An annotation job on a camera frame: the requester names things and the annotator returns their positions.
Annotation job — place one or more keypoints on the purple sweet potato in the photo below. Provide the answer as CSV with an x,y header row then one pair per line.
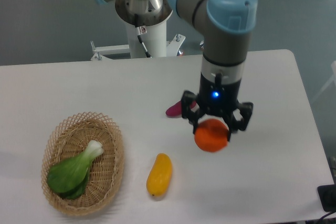
x,y
175,111

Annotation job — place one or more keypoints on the green bok choy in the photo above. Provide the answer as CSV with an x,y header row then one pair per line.
x,y
69,177

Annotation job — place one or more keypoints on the woven bamboo basket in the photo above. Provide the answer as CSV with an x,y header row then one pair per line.
x,y
71,137

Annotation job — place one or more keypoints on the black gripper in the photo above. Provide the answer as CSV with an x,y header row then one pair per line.
x,y
219,101

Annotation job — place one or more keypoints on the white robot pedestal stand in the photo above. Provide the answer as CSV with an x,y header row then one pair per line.
x,y
145,22

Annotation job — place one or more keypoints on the orange tangerine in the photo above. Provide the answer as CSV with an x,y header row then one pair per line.
x,y
211,135

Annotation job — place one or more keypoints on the yellow mango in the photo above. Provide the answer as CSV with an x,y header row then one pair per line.
x,y
160,175

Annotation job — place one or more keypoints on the black device at table edge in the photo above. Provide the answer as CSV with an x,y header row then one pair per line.
x,y
327,197

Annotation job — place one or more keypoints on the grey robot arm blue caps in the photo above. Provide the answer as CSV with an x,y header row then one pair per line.
x,y
226,27

